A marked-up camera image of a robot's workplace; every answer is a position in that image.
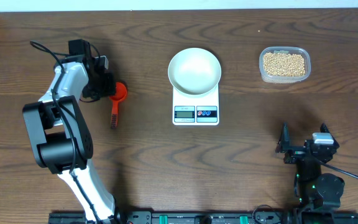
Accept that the red measuring scoop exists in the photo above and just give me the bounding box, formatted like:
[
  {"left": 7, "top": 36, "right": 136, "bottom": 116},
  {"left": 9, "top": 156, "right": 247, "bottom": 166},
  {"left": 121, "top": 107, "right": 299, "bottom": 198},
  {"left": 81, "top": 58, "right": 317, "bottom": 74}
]
[{"left": 109, "top": 82, "right": 128, "bottom": 128}]

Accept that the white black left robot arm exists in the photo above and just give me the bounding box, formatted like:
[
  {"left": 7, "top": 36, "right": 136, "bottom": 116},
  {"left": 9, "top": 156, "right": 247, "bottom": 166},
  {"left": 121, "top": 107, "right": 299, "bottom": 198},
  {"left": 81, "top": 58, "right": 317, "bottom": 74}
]
[{"left": 22, "top": 39, "right": 119, "bottom": 223}]

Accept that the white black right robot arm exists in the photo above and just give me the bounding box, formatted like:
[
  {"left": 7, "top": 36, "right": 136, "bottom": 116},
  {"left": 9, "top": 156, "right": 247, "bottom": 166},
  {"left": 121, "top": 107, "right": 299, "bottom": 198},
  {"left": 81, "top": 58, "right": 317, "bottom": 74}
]
[{"left": 275, "top": 124, "right": 344, "bottom": 223}]

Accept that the white digital kitchen scale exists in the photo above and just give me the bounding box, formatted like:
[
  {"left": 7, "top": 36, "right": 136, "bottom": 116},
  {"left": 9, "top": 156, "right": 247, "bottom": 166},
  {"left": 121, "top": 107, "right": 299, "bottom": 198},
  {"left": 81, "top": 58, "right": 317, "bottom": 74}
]
[{"left": 172, "top": 85, "right": 219, "bottom": 126}]

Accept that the cream round bowl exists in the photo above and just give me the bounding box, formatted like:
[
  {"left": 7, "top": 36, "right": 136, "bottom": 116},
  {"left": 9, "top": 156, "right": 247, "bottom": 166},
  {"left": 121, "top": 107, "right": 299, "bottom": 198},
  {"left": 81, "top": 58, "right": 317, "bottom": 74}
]
[{"left": 167, "top": 48, "right": 222, "bottom": 96}]

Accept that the clear plastic container of beans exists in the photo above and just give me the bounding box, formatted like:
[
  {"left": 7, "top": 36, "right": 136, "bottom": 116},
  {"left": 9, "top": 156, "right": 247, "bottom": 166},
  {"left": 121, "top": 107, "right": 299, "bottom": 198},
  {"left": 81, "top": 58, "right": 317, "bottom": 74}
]
[{"left": 259, "top": 47, "right": 311, "bottom": 84}]

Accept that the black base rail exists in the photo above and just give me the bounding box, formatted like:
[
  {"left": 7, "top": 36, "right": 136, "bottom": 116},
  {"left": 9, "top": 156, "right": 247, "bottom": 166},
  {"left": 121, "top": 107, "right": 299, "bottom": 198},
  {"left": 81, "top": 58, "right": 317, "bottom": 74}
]
[{"left": 47, "top": 211, "right": 358, "bottom": 224}]

